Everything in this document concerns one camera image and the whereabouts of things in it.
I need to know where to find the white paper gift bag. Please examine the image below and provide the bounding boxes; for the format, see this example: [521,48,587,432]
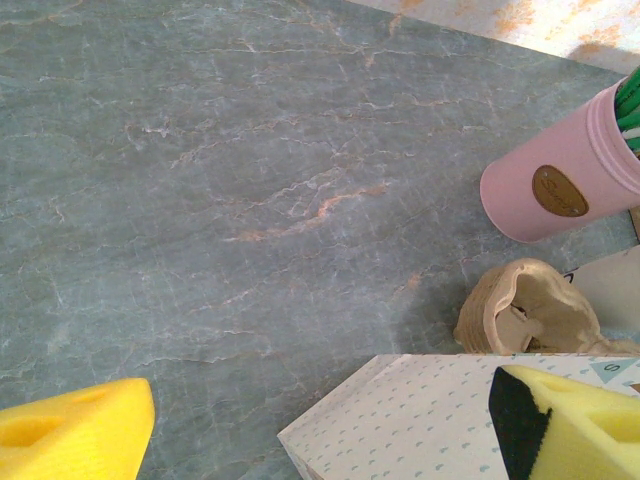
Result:
[277,352,640,480]

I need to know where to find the green white stick packet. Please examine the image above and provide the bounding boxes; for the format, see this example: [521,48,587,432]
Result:
[613,67,640,119]
[619,114,640,157]

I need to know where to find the stack of cardboard cup carriers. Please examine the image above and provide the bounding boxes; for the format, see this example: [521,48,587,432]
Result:
[453,257,640,357]

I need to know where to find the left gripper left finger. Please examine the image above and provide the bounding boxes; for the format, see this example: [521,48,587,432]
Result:
[0,377,156,480]

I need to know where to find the pink cylindrical holder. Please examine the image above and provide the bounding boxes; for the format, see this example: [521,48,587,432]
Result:
[479,74,640,245]

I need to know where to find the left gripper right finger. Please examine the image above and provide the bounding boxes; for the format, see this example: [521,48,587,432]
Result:
[488,364,640,480]

